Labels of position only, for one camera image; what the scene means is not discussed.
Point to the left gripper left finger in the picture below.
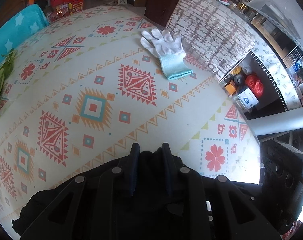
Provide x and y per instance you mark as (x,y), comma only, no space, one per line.
(132,166)

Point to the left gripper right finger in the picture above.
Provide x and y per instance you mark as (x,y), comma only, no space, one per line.
(170,167)

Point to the black pants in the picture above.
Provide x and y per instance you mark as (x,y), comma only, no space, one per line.
(97,205)

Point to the patterned tablecloth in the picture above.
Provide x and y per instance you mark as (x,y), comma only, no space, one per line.
(84,89)

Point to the white teal glove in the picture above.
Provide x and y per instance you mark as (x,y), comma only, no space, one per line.
(168,50)

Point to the green leafy vegetables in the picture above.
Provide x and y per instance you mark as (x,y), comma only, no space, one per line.
(7,67)

